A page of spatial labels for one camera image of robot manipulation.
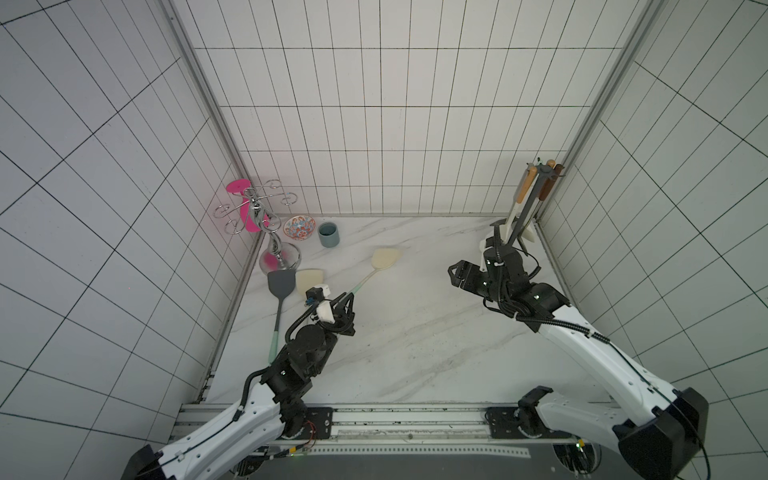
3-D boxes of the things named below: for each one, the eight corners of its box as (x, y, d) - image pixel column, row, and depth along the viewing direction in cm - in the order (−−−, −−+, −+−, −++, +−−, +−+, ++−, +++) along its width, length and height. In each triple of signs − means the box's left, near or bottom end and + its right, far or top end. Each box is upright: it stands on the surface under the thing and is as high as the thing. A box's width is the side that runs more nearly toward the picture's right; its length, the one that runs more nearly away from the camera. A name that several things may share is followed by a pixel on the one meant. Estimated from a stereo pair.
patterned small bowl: (282, 241, 113) (279, 235, 110) (288, 221, 119) (286, 215, 117) (313, 241, 113) (311, 235, 110) (317, 221, 119) (315, 215, 117)
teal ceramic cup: (319, 247, 112) (316, 237, 107) (322, 232, 117) (319, 222, 112) (338, 247, 112) (336, 237, 107) (340, 232, 117) (338, 222, 112)
